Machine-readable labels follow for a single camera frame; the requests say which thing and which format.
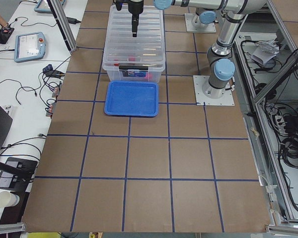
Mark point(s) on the black box latch handle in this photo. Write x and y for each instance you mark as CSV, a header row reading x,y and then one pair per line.
x,y
133,67

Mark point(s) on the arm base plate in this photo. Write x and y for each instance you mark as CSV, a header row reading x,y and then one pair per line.
x,y
211,29
206,95

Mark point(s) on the clear plastic box lid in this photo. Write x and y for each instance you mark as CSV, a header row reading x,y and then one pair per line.
x,y
135,39

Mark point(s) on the black power adapter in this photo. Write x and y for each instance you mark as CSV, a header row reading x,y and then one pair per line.
x,y
73,20

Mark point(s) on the white paper cup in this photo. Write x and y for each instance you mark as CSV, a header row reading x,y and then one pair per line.
x,y
8,199

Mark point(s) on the clear plastic storage box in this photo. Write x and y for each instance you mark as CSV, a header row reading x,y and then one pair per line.
x,y
132,72

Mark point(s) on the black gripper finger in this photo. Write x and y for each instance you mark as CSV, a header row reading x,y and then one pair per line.
x,y
135,23

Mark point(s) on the aluminium frame post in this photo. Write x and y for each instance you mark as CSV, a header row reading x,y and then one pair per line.
x,y
63,25

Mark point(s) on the blue plastic tray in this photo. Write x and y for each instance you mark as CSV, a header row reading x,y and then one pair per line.
x,y
132,98

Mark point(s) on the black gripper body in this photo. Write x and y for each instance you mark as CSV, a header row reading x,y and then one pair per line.
x,y
135,6

